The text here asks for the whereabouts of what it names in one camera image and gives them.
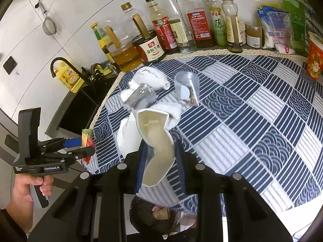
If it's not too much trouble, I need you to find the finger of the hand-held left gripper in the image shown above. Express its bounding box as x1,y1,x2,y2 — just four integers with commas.
42,146,96,163
38,137,87,153

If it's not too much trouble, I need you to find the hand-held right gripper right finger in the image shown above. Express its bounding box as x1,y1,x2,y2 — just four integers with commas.
175,140,290,242

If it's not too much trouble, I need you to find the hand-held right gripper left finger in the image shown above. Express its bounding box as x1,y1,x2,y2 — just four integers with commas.
28,141,149,242

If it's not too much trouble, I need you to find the red green snack wrapper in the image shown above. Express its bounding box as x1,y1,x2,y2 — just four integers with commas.
81,128,95,165

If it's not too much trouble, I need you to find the black bagged trash bin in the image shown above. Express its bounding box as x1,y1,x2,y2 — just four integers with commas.
129,195,188,235

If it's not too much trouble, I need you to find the crushed white paper cup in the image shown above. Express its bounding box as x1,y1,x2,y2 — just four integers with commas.
136,108,176,187

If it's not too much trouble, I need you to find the silver foil packet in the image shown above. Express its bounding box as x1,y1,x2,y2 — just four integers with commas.
123,82,157,112

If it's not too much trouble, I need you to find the clear plastic cup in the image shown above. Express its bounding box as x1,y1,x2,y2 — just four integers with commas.
174,71,200,106

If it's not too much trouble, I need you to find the white tissue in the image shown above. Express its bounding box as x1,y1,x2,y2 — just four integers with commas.
121,67,171,101

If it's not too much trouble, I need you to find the person's left forearm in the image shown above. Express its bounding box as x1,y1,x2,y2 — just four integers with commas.
0,202,29,242

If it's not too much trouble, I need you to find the person's left hand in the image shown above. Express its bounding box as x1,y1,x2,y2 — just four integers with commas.
11,175,55,210

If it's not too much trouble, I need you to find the grey kitchen cabinet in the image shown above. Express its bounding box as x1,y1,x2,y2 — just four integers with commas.
0,107,94,207

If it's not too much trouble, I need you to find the black sink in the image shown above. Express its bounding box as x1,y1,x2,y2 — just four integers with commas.
45,74,120,137

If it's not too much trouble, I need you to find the brown cardboard scrap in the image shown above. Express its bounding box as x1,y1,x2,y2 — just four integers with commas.
152,207,169,220

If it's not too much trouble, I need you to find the black yellow dish cloth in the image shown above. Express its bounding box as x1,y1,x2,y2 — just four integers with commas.
81,64,104,81

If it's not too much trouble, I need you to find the black faucet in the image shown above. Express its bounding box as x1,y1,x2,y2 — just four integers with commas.
50,57,85,81

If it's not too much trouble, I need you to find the small clear glass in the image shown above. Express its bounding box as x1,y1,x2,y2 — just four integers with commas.
107,61,120,75

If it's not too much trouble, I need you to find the blue white patterned tablecloth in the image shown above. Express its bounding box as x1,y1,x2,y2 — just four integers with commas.
87,48,323,213

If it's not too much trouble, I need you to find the large clear oil jug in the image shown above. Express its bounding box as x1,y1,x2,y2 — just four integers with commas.
105,2,145,72

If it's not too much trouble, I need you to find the metal mesh strainer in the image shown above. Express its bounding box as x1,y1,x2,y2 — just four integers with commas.
38,2,60,36

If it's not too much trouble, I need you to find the green label yellow cap bottle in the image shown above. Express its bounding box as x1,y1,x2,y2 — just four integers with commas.
91,22,114,61

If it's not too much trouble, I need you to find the dark soy sauce jug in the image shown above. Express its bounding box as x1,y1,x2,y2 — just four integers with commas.
132,14,166,64

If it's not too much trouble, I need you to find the clear yellow cap bottle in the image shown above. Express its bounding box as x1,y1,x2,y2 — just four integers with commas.
159,0,197,54

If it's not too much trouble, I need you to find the black cap red label bottle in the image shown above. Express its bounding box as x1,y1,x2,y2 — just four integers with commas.
144,0,179,54

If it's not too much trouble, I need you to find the green label gold cap bottle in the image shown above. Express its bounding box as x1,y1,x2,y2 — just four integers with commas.
204,0,229,47

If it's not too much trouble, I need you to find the clear bottle red label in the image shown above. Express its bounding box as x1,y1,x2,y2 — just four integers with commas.
179,0,215,49

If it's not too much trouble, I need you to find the gold cap brown sauce bottle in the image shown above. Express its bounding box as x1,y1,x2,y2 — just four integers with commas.
220,0,244,53

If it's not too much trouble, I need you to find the small white label jar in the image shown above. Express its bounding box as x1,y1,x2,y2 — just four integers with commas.
244,21,263,49

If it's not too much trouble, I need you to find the small white red bag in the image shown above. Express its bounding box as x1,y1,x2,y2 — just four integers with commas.
274,43,296,55

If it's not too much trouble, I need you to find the blue white plastic bag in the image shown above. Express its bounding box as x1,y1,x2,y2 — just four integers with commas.
257,5,295,50

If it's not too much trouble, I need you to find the red orange paper cup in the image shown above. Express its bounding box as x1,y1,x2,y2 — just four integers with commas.
305,31,323,81

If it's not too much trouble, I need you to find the green packet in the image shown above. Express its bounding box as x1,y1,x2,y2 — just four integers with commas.
282,0,308,56

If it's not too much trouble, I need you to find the blue patterned cloth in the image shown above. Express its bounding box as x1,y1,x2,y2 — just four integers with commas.
302,0,323,37

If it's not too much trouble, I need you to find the black wall socket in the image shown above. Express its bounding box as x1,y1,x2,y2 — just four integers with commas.
3,56,18,75

